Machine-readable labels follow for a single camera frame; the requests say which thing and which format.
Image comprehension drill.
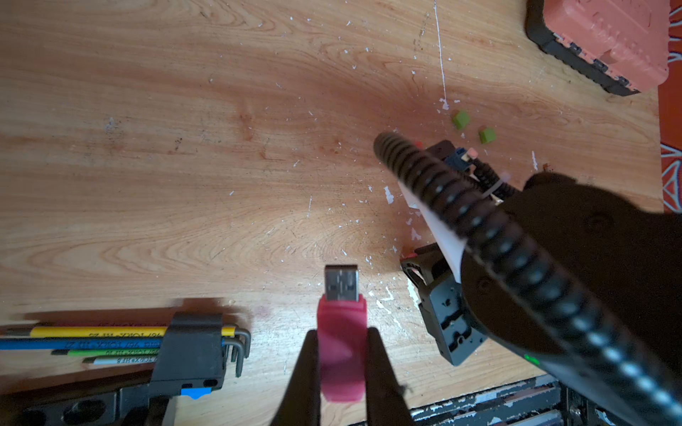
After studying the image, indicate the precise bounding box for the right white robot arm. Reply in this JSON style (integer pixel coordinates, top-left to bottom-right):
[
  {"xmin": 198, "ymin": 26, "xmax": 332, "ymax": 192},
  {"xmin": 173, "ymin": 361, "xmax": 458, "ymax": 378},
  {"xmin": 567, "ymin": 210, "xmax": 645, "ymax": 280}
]
[{"xmin": 374, "ymin": 132, "xmax": 681, "ymax": 425}]

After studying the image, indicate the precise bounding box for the pink usb drive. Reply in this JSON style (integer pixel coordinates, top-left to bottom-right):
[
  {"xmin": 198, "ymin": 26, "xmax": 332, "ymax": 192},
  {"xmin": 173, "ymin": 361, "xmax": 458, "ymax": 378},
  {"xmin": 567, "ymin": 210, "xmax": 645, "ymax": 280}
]
[{"xmin": 317, "ymin": 264, "xmax": 368, "ymax": 404}]

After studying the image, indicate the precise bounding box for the green usb cap right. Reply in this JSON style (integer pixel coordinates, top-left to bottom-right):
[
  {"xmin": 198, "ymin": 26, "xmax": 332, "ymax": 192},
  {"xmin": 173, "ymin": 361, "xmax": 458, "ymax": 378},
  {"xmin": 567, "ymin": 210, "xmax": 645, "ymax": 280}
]
[{"xmin": 479, "ymin": 127, "xmax": 497, "ymax": 145}]

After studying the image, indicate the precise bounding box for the hex key set holder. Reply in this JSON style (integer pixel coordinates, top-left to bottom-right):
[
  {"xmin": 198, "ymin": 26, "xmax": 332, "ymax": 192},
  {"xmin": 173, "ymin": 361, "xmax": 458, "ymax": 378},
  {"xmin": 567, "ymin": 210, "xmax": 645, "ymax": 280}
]
[{"xmin": 1, "ymin": 312, "xmax": 252, "ymax": 399}]

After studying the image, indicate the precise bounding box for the green usb cap left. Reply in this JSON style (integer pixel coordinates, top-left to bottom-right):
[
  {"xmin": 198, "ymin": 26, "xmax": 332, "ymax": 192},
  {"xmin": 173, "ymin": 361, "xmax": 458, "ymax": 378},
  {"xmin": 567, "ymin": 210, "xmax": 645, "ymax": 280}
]
[{"xmin": 451, "ymin": 110, "xmax": 471, "ymax": 130}]

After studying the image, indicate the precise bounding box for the green usb cap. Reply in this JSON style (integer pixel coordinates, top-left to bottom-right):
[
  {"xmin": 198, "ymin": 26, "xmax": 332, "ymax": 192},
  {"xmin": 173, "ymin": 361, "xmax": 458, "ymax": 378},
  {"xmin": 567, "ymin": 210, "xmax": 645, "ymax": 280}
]
[
  {"xmin": 451, "ymin": 110, "xmax": 471, "ymax": 130},
  {"xmin": 479, "ymin": 127, "xmax": 497, "ymax": 145}
]

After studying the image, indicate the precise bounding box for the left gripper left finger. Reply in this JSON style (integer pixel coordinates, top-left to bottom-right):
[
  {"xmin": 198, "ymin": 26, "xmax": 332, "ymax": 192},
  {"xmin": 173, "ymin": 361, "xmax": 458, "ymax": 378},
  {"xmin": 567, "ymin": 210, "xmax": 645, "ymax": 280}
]
[{"xmin": 271, "ymin": 329, "xmax": 321, "ymax": 426}]

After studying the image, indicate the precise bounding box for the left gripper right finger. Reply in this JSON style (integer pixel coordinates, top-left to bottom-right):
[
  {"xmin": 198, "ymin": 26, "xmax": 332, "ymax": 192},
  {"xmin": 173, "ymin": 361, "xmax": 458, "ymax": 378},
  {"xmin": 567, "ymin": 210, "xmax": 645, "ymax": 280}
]
[{"xmin": 364, "ymin": 328, "xmax": 414, "ymax": 426}]

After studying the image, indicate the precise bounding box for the red plastic tool case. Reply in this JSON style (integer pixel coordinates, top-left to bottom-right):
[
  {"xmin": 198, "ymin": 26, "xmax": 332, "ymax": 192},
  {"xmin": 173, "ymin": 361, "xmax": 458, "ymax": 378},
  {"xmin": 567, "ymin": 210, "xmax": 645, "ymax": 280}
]
[{"xmin": 525, "ymin": 0, "xmax": 671, "ymax": 97}]

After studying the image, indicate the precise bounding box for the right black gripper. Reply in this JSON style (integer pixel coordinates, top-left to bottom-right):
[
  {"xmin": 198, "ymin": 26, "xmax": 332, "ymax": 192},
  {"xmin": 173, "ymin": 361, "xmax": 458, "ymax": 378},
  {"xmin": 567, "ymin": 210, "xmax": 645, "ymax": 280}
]
[{"xmin": 401, "ymin": 243, "xmax": 487, "ymax": 367}]

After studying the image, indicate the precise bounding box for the black bit holder block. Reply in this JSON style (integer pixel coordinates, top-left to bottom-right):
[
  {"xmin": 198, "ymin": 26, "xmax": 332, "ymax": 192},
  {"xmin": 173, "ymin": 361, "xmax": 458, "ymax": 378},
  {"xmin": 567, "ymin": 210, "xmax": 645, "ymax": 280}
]
[{"xmin": 1, "ymin": 385, "xmax": 174, "ymax": 425}]

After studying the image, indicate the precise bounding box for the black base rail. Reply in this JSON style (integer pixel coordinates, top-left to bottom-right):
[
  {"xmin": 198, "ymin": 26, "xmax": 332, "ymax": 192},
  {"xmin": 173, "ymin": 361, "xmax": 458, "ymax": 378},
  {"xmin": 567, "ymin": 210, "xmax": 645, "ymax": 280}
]
[{"xmin": 410, "ymin": 373, "xmax": 631, "ymax": 425}]

